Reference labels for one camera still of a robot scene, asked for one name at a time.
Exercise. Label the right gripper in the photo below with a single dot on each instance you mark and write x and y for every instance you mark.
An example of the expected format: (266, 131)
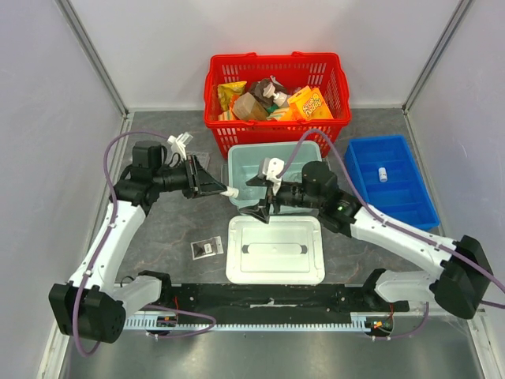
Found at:
(269, 196)

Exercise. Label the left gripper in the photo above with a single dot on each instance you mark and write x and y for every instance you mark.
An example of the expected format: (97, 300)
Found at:
(199, 181)

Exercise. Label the white capped vial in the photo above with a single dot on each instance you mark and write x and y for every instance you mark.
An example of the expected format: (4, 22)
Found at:
(382, 174)
(230, 192)

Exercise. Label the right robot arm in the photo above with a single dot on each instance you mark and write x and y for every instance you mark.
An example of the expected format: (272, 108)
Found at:
(455, 274)

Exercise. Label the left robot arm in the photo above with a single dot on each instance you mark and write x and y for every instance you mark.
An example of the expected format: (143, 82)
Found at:
(89, 305)

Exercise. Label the clear test tube rack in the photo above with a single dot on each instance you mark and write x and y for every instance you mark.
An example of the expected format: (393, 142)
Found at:
(203, 157)

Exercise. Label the light teal plastic bin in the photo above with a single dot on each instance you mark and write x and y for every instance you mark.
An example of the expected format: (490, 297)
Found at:
(244, 161)

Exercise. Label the white bin lid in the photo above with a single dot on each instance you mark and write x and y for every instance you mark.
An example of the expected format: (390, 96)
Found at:
(288, 250)

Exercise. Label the black powder sachet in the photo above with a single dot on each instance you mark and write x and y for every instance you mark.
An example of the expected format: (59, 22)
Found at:
(207, 248)

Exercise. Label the brown cardboard box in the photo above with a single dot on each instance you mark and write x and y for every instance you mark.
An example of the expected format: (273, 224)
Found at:
(247, 108)

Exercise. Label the yellow snack bag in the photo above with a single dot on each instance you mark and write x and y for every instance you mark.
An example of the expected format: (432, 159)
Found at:
(226, 91)

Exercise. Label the white pump bottle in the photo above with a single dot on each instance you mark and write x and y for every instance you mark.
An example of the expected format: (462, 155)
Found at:
(280, 99)

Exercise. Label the orange Scrub Daddy box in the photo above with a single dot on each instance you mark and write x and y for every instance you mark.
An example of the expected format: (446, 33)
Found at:
(308, 104)

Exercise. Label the red plastic shopping basket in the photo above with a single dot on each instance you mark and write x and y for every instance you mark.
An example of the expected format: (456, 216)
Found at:
(322, 70)

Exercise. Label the blue compartment tray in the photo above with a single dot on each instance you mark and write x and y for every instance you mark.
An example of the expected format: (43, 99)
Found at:
(404, 195)

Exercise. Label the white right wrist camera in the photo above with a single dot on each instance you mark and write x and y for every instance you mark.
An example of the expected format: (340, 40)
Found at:
(270, 169)

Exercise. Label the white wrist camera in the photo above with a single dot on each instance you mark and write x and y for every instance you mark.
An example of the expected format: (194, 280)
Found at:
(270, 169)
(179, 144)

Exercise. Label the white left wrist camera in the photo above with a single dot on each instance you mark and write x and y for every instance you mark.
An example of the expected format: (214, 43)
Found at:
(179, 144)

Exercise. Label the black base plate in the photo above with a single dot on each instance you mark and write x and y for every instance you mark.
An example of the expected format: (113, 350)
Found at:
(362, 298)

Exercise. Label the slotted cable duct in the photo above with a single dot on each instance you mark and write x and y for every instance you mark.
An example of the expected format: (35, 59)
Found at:
(158, 322)

